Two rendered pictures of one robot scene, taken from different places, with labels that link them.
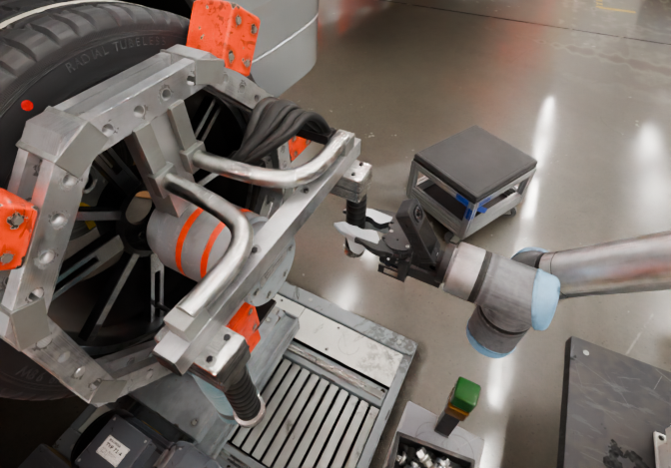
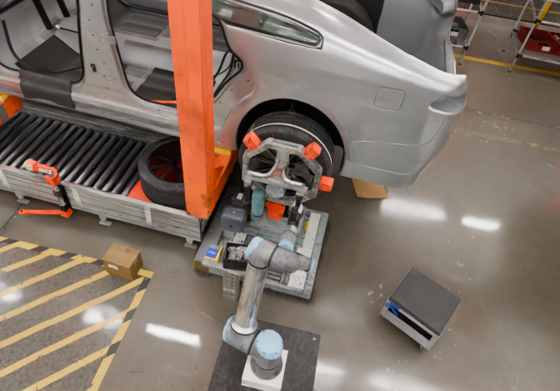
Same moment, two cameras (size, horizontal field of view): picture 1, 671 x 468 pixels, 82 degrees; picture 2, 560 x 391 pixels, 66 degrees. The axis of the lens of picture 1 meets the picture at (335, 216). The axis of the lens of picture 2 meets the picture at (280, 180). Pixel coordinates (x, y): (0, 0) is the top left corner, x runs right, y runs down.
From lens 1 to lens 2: 2.40 m
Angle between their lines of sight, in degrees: 47
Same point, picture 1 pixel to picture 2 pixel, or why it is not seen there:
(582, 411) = (287, 332)
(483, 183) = (402, 300)
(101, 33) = (291, 135)
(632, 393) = (300, 353)
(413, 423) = not seen: hidden behind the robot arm
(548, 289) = (284, 242)
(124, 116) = (277, 147)
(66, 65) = (282, 135)
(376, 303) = (328, 282)
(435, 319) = (329, 308)
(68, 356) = (245, 166)
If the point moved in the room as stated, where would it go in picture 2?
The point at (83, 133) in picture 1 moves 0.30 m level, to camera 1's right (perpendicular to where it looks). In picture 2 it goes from (269, 144) to (281, 177)
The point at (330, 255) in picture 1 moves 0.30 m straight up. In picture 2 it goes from (348, 258) to (357, 235)
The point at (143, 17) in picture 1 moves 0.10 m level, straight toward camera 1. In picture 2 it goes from (301, 137) to (289, 142)
